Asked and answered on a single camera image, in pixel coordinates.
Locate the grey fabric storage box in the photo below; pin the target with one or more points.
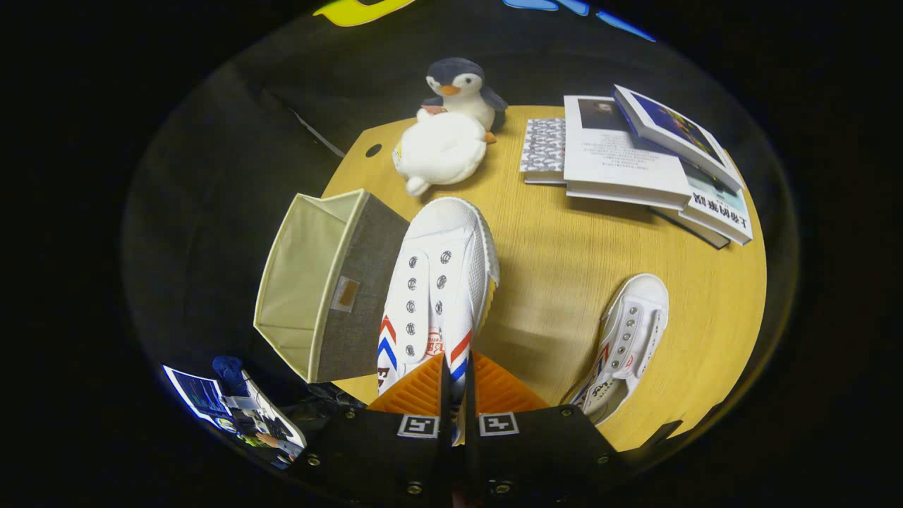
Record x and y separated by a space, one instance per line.
360 282

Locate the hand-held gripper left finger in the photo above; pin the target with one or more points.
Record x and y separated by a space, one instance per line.
444 409

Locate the teal and white book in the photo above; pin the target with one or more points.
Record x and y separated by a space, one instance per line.
719 208

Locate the blue cloth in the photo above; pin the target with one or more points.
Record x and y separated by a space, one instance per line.
227 368

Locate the blue cover book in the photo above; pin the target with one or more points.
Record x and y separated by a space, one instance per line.
677 130

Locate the white plush toy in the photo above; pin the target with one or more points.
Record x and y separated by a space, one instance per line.
441 148

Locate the penguin plush toy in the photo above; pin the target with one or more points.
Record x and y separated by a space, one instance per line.
458 88

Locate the white book with portrait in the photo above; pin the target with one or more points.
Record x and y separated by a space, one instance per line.
614 155

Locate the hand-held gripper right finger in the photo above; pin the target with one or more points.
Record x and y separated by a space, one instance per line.
470 409

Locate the grey patterned notebook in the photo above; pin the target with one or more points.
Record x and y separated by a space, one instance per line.
543 148

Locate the white canvas shoe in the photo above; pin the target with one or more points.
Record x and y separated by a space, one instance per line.
441 282
628 339

